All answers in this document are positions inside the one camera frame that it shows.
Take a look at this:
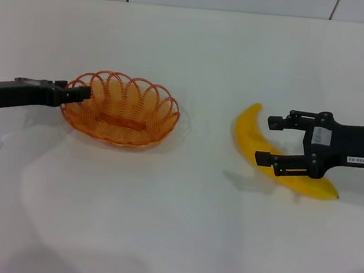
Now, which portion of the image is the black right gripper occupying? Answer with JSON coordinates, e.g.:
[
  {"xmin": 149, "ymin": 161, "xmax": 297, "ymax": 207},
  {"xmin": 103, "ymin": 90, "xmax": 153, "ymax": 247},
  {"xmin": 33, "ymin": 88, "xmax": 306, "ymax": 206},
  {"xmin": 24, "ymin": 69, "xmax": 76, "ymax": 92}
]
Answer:
[{"xmin": 252, "ymin": 104, "xmax": 364, "ymax": 186}]

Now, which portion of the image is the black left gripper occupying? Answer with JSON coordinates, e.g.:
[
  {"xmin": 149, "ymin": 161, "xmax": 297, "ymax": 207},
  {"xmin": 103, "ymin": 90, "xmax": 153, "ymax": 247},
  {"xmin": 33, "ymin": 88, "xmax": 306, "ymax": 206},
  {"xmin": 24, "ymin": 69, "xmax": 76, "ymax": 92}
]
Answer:
[{"xmin": 0, "ymin": 75, "xmax": 93, "ymax": 118}]

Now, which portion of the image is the yellow banana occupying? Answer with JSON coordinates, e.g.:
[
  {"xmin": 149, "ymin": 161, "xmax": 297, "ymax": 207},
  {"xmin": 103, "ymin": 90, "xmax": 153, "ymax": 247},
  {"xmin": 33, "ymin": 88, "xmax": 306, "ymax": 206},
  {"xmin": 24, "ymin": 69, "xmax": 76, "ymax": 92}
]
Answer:
[{"xmin": 228, "ymin": 100, "xmax": 348, "ymax": 201}]

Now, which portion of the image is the orange plastic wire basket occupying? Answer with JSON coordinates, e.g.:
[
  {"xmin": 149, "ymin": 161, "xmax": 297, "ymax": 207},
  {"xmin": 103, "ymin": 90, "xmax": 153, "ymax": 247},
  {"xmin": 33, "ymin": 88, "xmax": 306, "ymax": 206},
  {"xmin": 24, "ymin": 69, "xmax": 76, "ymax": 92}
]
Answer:
[{"xmin": 56, "ymin": 65, "xmax": 184, "ymax": 152}]

